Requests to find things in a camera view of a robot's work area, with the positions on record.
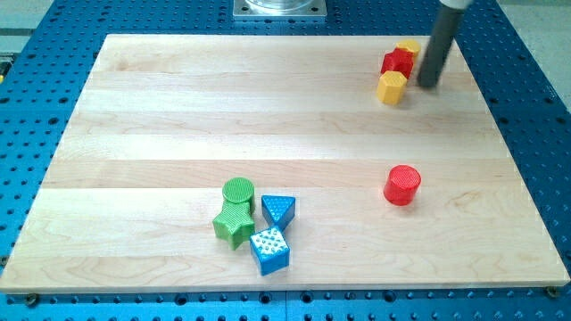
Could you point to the blue cube block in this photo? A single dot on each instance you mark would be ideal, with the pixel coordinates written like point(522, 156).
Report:
point(270, 250)

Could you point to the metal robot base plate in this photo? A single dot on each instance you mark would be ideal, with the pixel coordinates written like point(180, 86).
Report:
point(267, 9)

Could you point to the blue triangle block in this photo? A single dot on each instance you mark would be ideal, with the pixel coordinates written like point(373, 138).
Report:
point(278, 210)

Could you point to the yellow block behind star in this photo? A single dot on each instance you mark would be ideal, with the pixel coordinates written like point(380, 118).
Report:
point(410, 45)

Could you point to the wooden board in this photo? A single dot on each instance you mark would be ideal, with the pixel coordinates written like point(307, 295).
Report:
point(164, 121)

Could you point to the yellow hexagon block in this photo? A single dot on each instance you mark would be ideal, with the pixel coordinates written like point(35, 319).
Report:
point(391, 87)

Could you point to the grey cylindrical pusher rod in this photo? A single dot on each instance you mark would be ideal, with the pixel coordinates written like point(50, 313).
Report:
point(446, 25)

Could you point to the red star block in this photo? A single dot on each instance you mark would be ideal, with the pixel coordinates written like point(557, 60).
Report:
point(398, 60)

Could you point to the green cylinder block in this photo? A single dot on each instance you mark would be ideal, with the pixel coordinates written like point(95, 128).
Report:
point(239, 190)

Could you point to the red cylinder block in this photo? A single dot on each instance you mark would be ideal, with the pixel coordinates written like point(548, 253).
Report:
point(402, 184)

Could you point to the blue perforated table plate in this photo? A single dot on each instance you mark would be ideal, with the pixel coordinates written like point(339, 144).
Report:
point(517, 51)

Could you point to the green star block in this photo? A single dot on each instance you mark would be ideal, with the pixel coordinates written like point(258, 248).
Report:
point(234, 224)

